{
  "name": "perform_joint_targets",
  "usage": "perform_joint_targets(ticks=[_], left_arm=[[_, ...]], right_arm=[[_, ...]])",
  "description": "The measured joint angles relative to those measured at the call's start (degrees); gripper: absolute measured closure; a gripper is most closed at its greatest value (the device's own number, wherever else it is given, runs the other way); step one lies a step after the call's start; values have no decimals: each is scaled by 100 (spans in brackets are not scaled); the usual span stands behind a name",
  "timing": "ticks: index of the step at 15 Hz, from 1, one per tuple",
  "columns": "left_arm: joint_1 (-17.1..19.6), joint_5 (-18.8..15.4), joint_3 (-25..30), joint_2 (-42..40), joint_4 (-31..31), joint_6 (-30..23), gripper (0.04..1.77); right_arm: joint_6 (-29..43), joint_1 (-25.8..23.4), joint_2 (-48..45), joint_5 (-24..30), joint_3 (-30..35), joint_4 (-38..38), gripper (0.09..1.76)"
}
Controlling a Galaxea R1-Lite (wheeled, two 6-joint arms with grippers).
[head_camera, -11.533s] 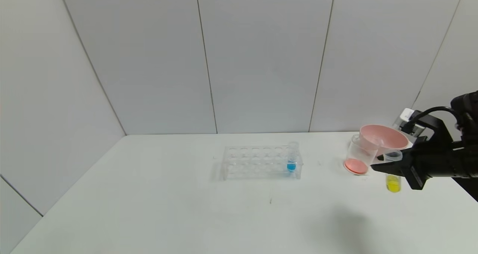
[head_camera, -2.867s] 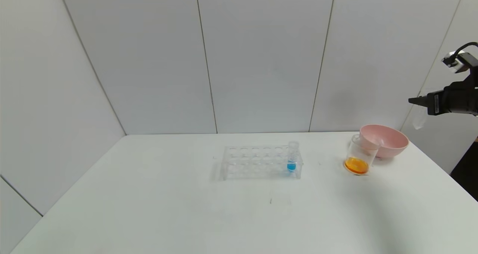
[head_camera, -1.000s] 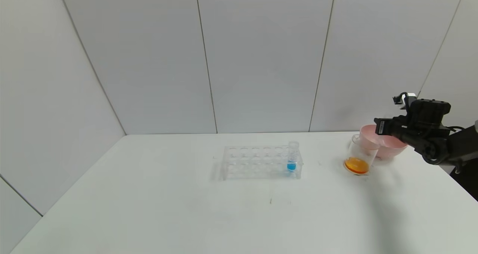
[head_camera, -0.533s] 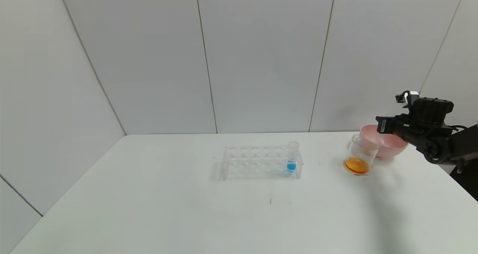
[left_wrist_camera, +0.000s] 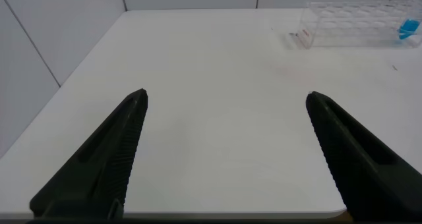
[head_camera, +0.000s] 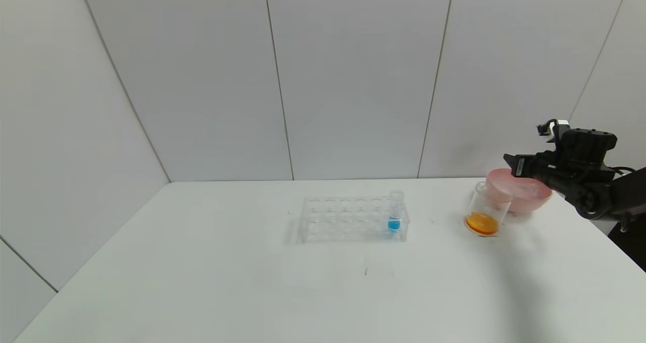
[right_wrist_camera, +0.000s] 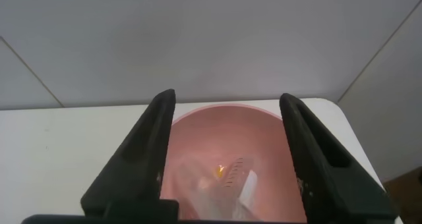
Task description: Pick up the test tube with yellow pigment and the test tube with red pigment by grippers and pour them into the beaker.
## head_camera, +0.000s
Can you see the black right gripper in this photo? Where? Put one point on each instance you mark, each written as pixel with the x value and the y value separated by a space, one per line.
pixel 520 167

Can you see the clear glass beaker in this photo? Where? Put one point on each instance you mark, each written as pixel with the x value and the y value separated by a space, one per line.
pixel 483 222

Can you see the test tube with blue liquid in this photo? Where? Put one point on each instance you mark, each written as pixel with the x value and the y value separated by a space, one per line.
pixel 394 224

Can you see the clear acrylic test tube rack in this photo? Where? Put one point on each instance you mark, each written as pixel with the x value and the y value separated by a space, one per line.
pixel 348 227

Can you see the pink bowl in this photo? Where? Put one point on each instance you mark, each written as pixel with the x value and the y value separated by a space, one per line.
pixel 504 186

